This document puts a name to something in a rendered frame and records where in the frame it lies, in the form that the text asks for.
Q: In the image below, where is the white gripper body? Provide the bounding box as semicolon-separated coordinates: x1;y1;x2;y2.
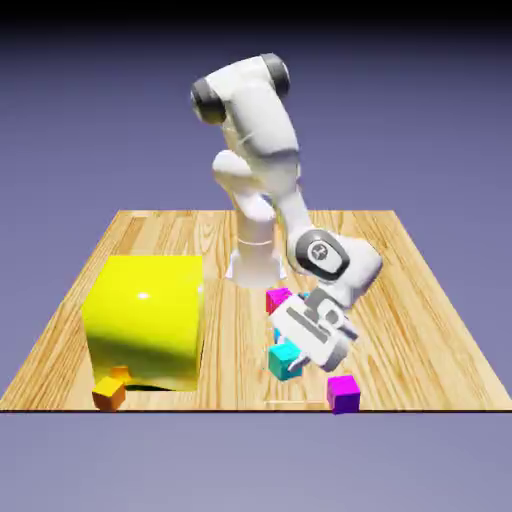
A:
267;294;350;372

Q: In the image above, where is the small cyan cube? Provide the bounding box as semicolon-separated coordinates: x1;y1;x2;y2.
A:
267;342;304;382

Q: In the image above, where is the small magenta cube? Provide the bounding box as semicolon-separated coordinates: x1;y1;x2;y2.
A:
265;287;294;316

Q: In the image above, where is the small purple cube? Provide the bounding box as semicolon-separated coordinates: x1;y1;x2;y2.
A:
326;374;362;416

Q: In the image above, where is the small orange cube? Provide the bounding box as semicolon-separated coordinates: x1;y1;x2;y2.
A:
91;375;128;413

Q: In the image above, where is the large yellow box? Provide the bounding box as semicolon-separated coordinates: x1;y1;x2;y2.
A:
81;254;206;393

